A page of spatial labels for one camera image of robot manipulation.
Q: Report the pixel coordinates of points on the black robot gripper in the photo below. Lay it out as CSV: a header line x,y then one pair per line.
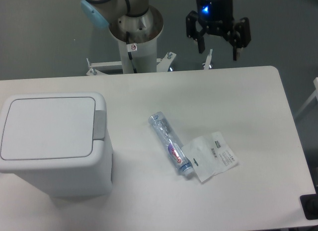
x,y
216,18

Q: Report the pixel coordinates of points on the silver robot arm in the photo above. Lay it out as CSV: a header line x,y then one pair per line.
x,y
111,10

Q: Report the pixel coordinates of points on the white plastic trash can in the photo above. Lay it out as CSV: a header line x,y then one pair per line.
x,y
68,177

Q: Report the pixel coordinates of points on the white trash can lid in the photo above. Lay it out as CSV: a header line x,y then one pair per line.
x,y
47,128

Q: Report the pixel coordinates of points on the clear plastic water bottle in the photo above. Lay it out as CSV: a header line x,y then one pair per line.
x,y
171,143

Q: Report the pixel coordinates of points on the white plastic packaging bag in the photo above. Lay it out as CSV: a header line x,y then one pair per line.
x,y
210,155

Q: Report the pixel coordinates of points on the grey lid push button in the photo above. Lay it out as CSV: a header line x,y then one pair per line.
x,y
100,124

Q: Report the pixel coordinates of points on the black device at table corner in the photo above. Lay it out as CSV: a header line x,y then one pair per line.
x,y
310,206

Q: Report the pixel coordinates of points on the white metal base frame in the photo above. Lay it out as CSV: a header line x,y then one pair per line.
x,y
110,68

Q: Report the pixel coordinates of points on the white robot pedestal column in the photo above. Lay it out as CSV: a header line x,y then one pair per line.
x,y
138,57

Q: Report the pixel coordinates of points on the white frame at right edge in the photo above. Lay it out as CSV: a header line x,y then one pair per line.
x,y
309,104

